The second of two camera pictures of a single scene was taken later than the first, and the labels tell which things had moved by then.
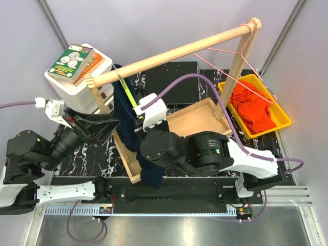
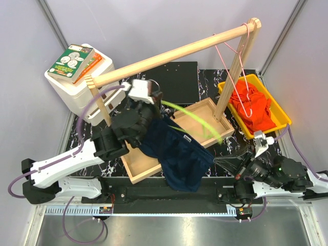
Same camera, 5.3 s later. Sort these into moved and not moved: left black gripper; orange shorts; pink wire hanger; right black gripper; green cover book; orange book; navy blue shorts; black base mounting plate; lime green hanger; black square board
Moved: left black gripper; right black gripper; lime green hanger; pink wire hanger; navy blue shorts
Not moved: black base mounting plate; green cover book; orange book; black square board; orange shorts
